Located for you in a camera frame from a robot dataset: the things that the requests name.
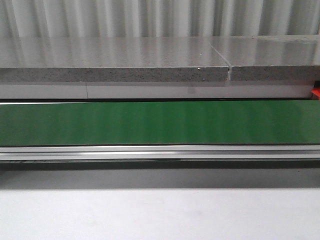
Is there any grey stone counter slab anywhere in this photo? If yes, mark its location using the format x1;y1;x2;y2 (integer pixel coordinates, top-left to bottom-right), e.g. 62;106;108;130
0;37;229;83

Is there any white pleated curtain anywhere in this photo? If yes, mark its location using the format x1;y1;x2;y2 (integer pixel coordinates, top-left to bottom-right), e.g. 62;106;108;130
0;0;320;38

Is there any aluminium conveyor side rail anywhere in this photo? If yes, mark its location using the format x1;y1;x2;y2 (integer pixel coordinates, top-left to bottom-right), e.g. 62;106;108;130
0;144;320;163

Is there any red plastic tray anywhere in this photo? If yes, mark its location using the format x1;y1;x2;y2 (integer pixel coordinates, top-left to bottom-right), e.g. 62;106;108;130
311;87;320;100

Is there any green conveyor belt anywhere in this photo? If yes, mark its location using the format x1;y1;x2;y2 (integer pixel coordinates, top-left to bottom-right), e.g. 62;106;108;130
0;100;320;147

